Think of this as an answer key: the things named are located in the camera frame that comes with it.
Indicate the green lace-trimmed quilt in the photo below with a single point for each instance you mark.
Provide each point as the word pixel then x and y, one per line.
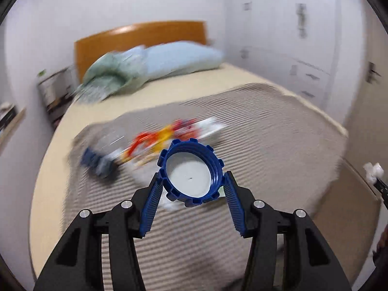
pixel 106 72

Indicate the light blue pillow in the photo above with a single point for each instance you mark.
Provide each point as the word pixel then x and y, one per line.
pixel 182 57

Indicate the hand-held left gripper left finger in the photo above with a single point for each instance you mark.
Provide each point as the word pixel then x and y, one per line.
pixel 151 206

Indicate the wooden bed frame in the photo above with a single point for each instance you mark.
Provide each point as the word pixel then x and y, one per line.
pixel 136 36

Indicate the brown checkered blanket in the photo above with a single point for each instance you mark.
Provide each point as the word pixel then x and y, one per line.
pixel 257 127

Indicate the white and blue milk carton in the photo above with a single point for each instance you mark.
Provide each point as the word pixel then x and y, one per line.
pixel 100 160

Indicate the blue plastic bottle cap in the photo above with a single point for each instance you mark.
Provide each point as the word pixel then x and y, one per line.
pixel 189 175

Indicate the wooden windowsill ledge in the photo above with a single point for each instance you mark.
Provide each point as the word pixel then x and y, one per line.
pixel 12 124

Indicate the yellow snack wrapper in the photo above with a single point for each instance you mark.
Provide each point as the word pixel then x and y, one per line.
pixel 160 136

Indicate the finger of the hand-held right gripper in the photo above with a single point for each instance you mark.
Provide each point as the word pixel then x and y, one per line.
pixel 382 192

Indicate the white wardrobe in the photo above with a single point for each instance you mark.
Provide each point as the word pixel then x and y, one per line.
pixel 288 51

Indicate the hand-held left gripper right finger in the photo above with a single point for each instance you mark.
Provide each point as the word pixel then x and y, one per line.
pixel 236 206

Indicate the green wall sticker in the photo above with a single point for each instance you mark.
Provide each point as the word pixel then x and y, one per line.
pixel 41 72

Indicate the red snack wrapper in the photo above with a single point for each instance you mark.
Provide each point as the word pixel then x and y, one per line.
pixel 194 128

